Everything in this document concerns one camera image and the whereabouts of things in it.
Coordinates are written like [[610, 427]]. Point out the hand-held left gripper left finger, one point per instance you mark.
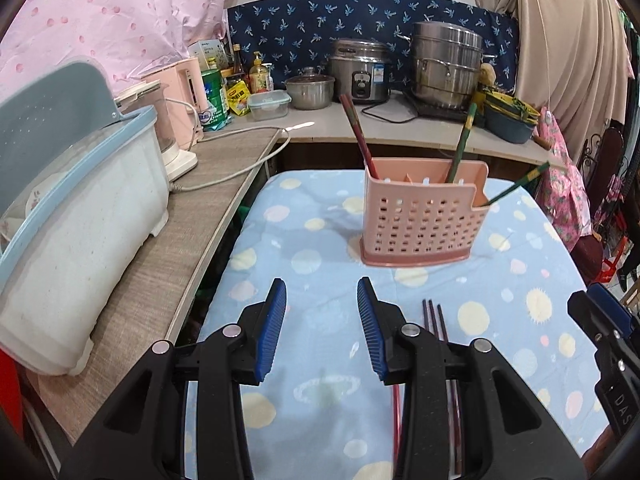
[[272, 332]]

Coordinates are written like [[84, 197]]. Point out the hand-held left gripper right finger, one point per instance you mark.
[[370, 332]]

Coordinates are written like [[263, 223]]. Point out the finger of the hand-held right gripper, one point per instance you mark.
[[612, 307], [587, 315]]

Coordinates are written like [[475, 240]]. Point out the maroon chopstick with gold band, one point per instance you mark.
[[358, 126], [442, 322], [434, 317]]

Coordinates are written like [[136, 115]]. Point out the red chopstick with black band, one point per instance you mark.
[[351, 125], [397, 420]]

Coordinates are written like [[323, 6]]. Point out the pink perforated utensil holder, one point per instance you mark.
[[420, 220]]

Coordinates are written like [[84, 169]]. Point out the green chopstick with gold band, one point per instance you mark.
[[520, 183], [462, 142]]

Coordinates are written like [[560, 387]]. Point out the red plastic stool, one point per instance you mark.
[[611, 262]]

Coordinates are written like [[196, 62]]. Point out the light blue printed tablecloth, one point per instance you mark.
[[310, 260]]

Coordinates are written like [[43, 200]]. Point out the grey woodgrain counter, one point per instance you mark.
[[165, 260]]

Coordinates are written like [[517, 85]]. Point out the pink floral garment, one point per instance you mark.
[[565, 185]]

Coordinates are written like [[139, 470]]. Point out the hanging clothes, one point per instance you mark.
[[631, 110]]

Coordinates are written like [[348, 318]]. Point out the beige counter board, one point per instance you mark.
[[330, 127]]

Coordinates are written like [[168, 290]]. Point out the stacked dark blue basins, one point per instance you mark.
[[510, 117]]

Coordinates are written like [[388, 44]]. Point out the white dish box blue lid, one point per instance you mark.
[[85, 220]]

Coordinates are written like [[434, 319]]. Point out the clear food container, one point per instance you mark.
[[268, 106]]

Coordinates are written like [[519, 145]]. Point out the black induction cooktop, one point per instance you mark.
[[435, 111]]

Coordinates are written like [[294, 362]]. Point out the yellow snack packet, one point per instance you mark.
[[238, 100]]

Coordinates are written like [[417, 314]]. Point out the green tin can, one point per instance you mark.
[[215, 100]]

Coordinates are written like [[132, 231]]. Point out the small steel pot with lid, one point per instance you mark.
[[310, 91]]

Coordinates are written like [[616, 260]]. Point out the yellow oil bottle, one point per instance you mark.
[[260, 75]]

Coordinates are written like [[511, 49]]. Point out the brown potato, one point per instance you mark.
[[488, 75]]

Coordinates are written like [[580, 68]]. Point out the silver rice cooker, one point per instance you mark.
[[360, 72]]

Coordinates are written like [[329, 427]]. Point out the pink electric kettle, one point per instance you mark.
[[185, 85]]

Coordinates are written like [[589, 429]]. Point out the dark sauce bottle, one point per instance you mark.
[[238, 60]]

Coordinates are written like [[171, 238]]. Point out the beige curtain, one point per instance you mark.
[[570, 35]]

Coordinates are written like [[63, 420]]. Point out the stainless steel steamer pot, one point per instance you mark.
[[445, 65]]

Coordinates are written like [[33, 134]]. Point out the white carton box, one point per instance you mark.
[[206, 55]]

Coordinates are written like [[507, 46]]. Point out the navy leaf print cloth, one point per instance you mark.
[[310, 25]]

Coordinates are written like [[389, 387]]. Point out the pink floral curtain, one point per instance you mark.
[[100, 10]]

